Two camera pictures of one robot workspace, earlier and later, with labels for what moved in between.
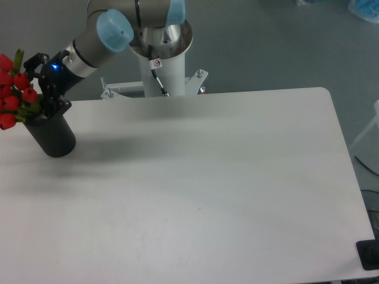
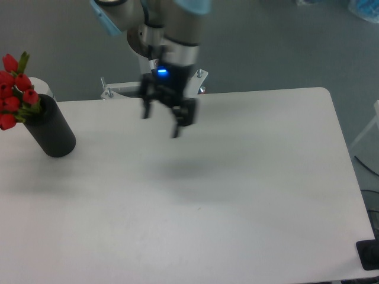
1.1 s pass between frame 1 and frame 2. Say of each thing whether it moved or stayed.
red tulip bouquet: stayed
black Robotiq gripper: moved
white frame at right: stayed
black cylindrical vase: stayed
